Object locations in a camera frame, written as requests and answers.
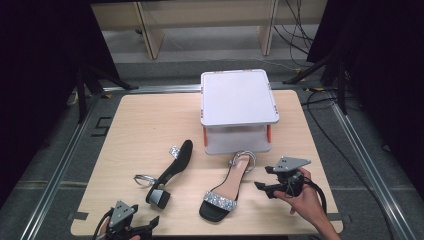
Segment light wooden table frame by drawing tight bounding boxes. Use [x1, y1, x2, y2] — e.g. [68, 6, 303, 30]
[89, 0, 329, 61]

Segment person's left hand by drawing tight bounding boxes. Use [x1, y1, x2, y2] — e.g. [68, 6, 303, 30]
[99, 220, 142, 240]

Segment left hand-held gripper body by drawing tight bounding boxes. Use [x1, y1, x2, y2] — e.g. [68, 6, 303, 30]
[105, 200, 152, 240]

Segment thin white floor cable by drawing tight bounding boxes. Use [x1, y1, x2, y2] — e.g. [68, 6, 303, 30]
[258, 58, 298, 72]

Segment person's right hand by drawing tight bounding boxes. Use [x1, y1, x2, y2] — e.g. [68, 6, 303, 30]
[273, 167, 328, 226]

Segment long black floor cable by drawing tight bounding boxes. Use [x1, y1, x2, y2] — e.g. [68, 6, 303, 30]
[300, 89, 399, 240]

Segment white two-tier shoe rack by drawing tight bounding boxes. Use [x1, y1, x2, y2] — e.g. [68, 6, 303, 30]
[199, 68, 281, 156]

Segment black curtain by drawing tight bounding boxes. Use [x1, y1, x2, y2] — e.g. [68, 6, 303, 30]
[0, 0, 121, 209]
[306, 0, 424, 191]

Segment black sandal with glitter strap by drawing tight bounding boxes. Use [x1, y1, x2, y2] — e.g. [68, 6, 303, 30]
[198, 150, 257, 223]
[133, 139, 194, 210]

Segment left hand-held gripper black cable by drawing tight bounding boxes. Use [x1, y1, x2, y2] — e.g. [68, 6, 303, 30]
[91, 207, 115, 240]

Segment bundle of black cables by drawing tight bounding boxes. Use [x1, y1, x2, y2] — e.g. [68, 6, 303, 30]
[272, 0, 316, 68]

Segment black tape floor marking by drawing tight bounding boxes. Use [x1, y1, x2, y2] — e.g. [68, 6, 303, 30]
[90, 116, 112, 138]

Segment right hand-held gripper black cable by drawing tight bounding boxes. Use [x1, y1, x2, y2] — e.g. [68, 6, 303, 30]
[302, 177, 328, 215]

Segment hand-held gripper black cable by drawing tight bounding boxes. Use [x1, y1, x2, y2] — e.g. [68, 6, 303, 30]
[302, 177, 328, 215]
[91, 207, 115, 240]

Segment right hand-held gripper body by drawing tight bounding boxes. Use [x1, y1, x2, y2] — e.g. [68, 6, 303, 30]
[272, 156, 312, 198]

